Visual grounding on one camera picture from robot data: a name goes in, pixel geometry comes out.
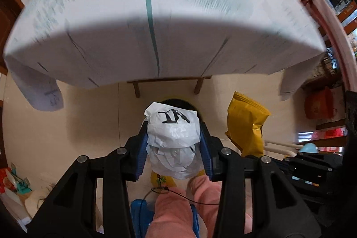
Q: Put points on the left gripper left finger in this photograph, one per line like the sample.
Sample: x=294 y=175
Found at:
x=136 y=153

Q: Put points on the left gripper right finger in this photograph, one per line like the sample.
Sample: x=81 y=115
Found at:
x=210 y=150

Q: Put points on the white plastic bag trash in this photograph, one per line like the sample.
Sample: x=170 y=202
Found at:
x=173 y=143

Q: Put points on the yellow snack bag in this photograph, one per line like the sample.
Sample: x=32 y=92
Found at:
x=244 y=122

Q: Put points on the round trash bin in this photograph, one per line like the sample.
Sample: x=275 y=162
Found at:
x=179 y=103

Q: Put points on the yellow slipper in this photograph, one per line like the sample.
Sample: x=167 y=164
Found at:
x=162 y=181

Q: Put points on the blue plastic stool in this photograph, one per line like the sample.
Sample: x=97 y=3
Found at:
x=172 y=217

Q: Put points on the patterned teal white tablecloth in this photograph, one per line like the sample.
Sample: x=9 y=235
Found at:
x=92 y=43

